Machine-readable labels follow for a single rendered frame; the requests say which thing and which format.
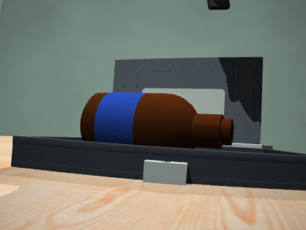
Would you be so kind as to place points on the dark grey tray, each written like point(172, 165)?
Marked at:
point(241, 167)

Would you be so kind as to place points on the brown bottle with blue label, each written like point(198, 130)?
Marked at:
point(152, 119)

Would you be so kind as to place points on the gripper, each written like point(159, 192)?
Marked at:
point(218, 4)

